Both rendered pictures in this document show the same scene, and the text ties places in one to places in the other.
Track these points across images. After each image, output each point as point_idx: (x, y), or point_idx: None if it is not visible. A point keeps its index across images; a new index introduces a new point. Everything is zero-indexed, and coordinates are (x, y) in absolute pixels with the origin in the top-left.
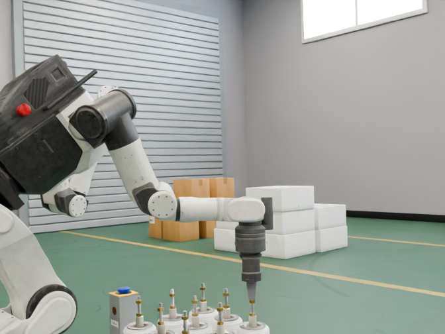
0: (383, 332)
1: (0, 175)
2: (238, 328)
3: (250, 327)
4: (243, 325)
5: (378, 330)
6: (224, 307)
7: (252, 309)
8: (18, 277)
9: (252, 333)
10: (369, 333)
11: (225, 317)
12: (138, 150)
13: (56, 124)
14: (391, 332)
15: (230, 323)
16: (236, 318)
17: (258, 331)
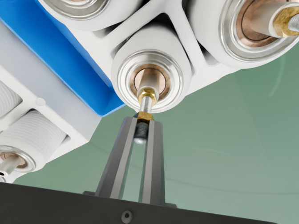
0: (286, 194)
1: None
2: (147, 42)
3: (143, 77)
4: (155, 61)
5: (294, 193)
6: (286, 8)
7: (140, 106)
8: None
9: (111, 73)
10: (294, 187)
11: (256, 11)
12: None
13: None
14: (281, 197)
15: (208, 23)
16: (228, 50)
17: (115, 89)
